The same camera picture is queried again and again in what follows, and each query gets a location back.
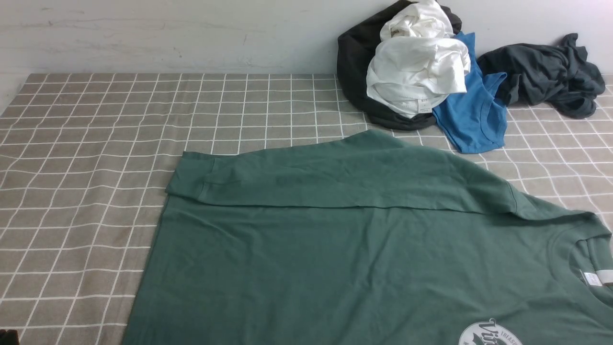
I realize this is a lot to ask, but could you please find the green long-sleeve top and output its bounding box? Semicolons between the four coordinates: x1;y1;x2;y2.
123;130;612;345

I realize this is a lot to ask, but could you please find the black garment under white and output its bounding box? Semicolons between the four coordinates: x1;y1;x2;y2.
337;0;462;131

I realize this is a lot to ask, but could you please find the white crumpled garment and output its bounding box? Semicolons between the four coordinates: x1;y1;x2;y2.
366;0;471;118

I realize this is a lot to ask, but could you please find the blue t-shirt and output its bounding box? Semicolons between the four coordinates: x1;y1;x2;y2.
433;32;507;154

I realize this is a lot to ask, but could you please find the grey checkered tablecloth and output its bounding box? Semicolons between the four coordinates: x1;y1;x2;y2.
0;73;613;345

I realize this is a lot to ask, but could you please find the dark grey crumpled garment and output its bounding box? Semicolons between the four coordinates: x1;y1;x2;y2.
477;33;606;119

